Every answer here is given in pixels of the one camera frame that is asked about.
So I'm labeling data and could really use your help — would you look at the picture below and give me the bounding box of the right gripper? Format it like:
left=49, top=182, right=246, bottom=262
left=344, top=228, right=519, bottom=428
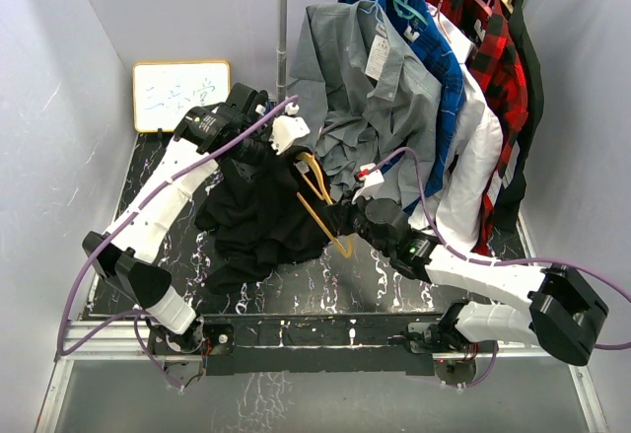
left=324, top=187, right=393, bottom=258

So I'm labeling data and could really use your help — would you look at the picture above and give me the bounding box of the yellow clothes hanger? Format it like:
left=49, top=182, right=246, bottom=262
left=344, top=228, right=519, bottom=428
left=294, top=151, right=355, bottom=259

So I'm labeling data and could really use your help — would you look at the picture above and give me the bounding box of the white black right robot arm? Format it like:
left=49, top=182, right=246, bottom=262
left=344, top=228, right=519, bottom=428
left=324, top=197, right=609, bottom=366

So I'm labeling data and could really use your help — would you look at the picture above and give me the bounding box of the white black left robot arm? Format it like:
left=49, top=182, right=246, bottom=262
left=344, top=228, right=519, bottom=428
left=82, top=83, right=297, bottom=353

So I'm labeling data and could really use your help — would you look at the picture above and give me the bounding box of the white shirt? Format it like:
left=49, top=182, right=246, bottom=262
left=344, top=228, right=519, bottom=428
left=426, top=5, right=503, bottom=252

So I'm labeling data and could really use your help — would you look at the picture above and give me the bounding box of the grey shirt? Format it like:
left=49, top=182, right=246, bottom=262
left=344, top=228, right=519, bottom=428
left=287, top=1, right=442, bottom=207

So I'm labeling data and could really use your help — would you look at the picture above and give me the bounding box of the blue plaid shirt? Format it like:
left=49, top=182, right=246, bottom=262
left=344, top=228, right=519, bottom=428
left=337, top=0, right=467, bottom=217

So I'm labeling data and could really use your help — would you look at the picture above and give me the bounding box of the pink hanger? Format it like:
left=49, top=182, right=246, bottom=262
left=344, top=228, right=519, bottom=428
left=435, top=0, right=465, bottom=44

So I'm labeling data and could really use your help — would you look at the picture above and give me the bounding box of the red black plaid shirt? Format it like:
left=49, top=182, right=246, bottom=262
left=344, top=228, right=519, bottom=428
left=426, top=0, right=528, bottom=255

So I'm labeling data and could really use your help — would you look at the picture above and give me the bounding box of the black hanging jacket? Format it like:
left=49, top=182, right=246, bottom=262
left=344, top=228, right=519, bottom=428
left=453, top=0, right=545, bottom=234

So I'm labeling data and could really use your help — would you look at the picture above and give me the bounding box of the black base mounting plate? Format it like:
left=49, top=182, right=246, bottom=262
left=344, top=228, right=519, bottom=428
left=147, top=312, right=499, bottom=380

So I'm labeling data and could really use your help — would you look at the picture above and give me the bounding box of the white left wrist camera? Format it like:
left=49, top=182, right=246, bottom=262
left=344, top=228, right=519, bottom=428
left=269, top=103, right=310, bottom=155

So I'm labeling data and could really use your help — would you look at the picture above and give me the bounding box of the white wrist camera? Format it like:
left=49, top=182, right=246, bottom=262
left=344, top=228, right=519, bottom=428
left=352, top=163, right=385, bottom=203
left=269, top=103, right=310, bottom=155

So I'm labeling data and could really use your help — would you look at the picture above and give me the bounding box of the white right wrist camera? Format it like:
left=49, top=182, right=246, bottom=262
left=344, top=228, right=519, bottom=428
left=352, top=163, right=385, bottom=203

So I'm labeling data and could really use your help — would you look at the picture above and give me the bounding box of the whiteboard with yellow frame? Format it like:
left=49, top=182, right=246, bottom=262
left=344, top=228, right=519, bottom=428
left=132, top=60, right=231, bottom=133

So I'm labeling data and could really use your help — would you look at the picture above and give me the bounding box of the aluminium frame rail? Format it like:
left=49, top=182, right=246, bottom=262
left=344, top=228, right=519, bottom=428
left=36, top=322, right=609, bottom=432

